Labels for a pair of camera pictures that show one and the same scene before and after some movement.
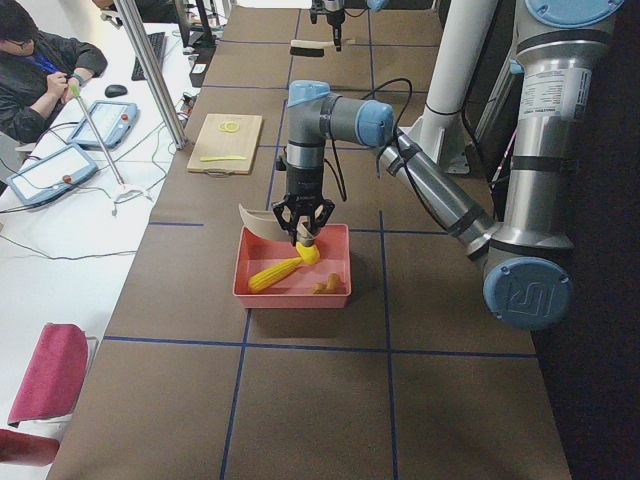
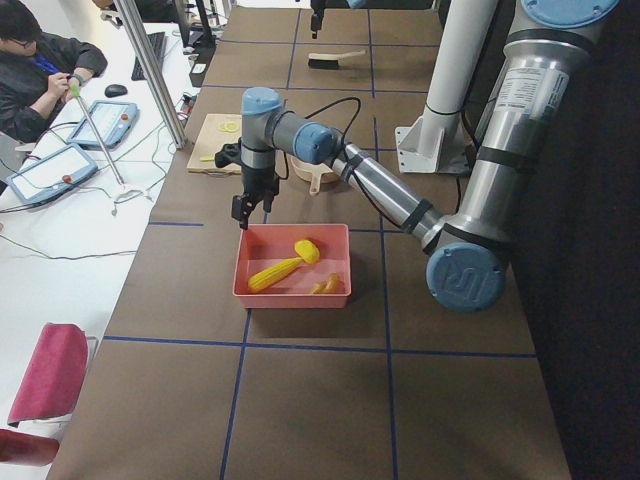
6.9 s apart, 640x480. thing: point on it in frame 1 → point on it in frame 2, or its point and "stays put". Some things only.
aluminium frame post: x=155 y=73 stays put
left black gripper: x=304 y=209 → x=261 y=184
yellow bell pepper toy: x=309 y=254 stays put
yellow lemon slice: x=230 y=126 stays put
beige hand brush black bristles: x=313 y=48 → x=329 y=61
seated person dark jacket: x=38 y=72 stays put
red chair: x=43 y=408 stays put
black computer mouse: x=115 y=90 stays put
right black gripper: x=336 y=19 → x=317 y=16
